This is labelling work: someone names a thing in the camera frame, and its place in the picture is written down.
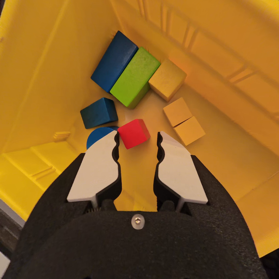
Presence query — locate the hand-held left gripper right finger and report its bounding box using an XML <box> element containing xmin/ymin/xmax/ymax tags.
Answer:
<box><xmin>153</xmin><ymin>131</ymin><xmax>208</xmax><ymax>212</ymax></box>

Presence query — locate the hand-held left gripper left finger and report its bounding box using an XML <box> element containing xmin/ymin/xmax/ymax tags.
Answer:
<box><xmin>66</xmin><ymin>130</ymin><xmax>122</xmax><ymax>211</ymax></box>

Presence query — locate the blue half-cylinder block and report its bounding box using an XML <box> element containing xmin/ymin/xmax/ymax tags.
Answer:
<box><xmin>86</xmin><ymin>126</ymin><xmax>120</xmax><ymax>150</ymax></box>

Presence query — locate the large yellow wooden block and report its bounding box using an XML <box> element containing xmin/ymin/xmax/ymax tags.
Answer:
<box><xmin>174</xmin><ymin>116</ymin><xmax>206</xmax><ymax>146</ymax></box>

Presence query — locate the red wooden cube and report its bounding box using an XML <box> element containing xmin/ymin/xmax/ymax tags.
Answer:
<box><xmin>117</xmin><ymin>119</ymin><xmax>151</xmax><ymax>150</ymax></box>

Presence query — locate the blue rectangular block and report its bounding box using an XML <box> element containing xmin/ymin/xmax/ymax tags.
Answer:
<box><xmin>80</xmin><ymin>97</ymin><xmax>119</xmax><ymax>129</ymax></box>

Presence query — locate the green wooden block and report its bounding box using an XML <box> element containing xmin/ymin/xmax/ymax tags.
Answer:
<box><xmin>110</xmin><ymin>47</ymin><xmax>161</xmax><ymax>109</ymax></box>

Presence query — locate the yellow plastic bin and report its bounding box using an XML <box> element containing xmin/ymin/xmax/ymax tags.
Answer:
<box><xmin>0</xmin><ymin>0</ymin><xmax>279</xmax><ymax>259</ymax></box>

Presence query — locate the dark blue wooden block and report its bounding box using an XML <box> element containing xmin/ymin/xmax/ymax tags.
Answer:
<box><xmin>91</xmin><ymin>31</ymin><xmax>139</xmax><ymax>94</ymax></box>

